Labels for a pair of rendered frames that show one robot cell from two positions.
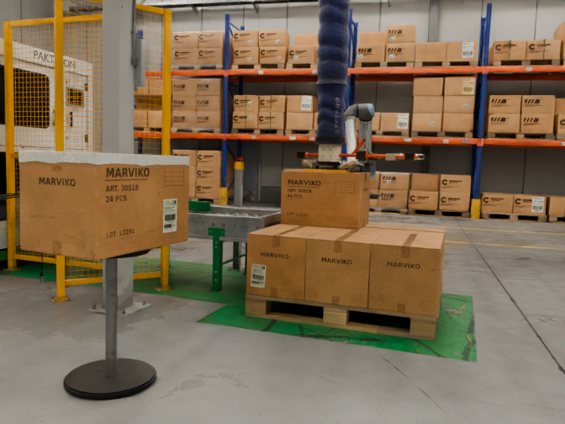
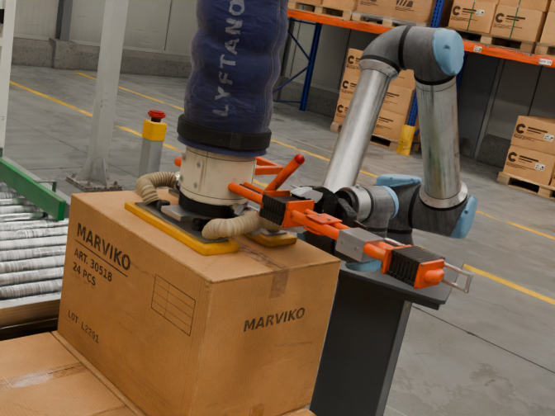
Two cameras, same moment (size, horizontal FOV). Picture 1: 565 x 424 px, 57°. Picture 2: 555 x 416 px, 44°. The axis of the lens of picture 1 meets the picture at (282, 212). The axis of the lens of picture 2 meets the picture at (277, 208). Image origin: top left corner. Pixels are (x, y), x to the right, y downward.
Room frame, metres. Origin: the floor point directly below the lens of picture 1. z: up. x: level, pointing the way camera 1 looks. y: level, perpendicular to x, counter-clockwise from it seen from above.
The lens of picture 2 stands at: (2.57, -1.18, 1.48)
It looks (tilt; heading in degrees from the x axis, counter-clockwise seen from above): 15 degrees down; 25
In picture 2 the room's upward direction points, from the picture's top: 11 degrees clockwise
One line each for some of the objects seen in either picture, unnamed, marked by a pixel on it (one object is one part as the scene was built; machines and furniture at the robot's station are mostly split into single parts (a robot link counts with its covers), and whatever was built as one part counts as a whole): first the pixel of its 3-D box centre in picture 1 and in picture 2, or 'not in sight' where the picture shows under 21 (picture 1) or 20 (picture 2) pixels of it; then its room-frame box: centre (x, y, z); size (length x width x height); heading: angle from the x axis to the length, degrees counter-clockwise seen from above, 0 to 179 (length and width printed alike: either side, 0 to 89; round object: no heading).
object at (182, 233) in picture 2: (325, 168); (179, 219); (3.91, -0.32, 0.97); 0.34 x 0.10 x 0.05; 71
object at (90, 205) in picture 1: (111, 199); not in sight; (2.26, 0.75, 0.82); 0.60 x 0.40 x 0.40; 156
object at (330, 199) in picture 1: (326, 198); (190, 298); (3.99, -0.33, 0.75); 0.60 x 0.40 x 0.40; 71
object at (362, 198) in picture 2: not in sight; (350, 203); (4.13, -0.66, 1.08); 0.09 x 0.05 x 0.10; 71
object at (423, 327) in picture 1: (351, 297); not in sight; (3.60, -0.50, 0.07); 1.20 x 1.00 x 0.14; 71
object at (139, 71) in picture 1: (130, 63); not in sight; (3.48, 1.03, 1.62); 0.20 x 0.05 x 0.30; 71
